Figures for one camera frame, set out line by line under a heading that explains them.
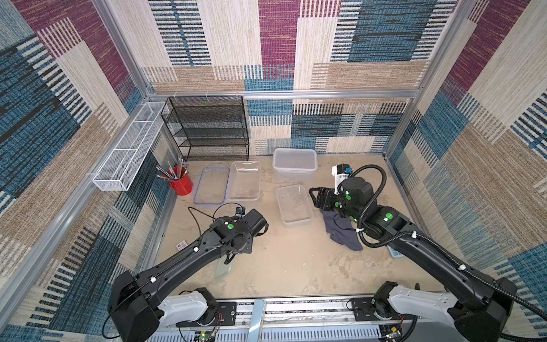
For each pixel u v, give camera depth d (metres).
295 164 1.08
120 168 0.71
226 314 0.73
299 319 0.73
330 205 0.64
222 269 0.83
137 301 0.39
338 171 0.64
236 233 0.52
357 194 0.52
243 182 1.11
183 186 1.02
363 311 0.73
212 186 1.09
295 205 1.01
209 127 1.09
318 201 0.65
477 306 0.38
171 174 1.00
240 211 0.70
